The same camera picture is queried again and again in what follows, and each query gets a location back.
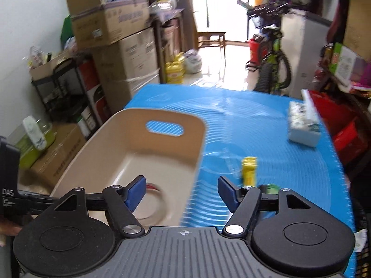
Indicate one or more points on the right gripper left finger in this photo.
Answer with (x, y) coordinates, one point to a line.
(121, 202)

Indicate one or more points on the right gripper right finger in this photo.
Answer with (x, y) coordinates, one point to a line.
(243, 203)

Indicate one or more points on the grey tape roll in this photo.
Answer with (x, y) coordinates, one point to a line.
(153, 206)

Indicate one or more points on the green round tin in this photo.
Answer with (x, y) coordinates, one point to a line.
(270, 189)

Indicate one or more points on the yellow toy gun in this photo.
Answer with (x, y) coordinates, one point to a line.
(248, 171)

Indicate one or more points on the beige plastic storage bin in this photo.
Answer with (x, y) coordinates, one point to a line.
(164, 146)

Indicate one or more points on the blue silicone baking mat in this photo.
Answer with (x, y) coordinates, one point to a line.
(241, 124)

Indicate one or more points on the green lidded food container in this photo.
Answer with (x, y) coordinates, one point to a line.
(32, 137)

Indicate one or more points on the floor cardboard box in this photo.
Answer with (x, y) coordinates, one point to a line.
(50, 166)

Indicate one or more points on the tissue box with tissue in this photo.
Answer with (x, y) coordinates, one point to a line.
(303, 120)

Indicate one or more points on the black metal shelf rack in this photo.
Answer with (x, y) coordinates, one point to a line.
(63, 93)

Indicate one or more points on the red gift bags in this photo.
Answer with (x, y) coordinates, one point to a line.
(350, 137)

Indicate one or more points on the large lower cardboard box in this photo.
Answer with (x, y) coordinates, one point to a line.
(126, 66)

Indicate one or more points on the yellow oil jug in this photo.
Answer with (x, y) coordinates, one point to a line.
(175, 71)

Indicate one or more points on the white plastic bag floor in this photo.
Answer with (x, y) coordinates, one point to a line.
(192, 62)

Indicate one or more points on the green black bicycle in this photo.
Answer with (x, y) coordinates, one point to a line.
(268, 58)

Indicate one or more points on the wooden chair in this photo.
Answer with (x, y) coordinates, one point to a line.
(207, 38)

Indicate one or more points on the white refrigerator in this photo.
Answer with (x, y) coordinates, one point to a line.
(304, 36)

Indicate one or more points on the open top cardboard box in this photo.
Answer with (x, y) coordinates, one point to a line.
(96, 23)

